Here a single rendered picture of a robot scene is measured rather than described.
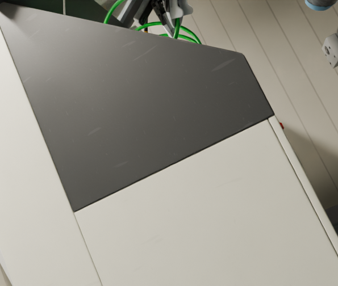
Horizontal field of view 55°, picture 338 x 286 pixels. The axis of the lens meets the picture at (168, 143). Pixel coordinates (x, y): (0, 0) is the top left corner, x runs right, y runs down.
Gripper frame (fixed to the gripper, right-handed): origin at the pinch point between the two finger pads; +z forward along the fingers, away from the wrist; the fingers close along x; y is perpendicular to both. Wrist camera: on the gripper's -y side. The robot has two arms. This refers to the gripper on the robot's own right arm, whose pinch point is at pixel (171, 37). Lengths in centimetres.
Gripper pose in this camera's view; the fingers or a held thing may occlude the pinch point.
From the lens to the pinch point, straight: 122.7
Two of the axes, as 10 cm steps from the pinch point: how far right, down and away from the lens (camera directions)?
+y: 8.6, -4.4, -2.7
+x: 3.1, 0.1, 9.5
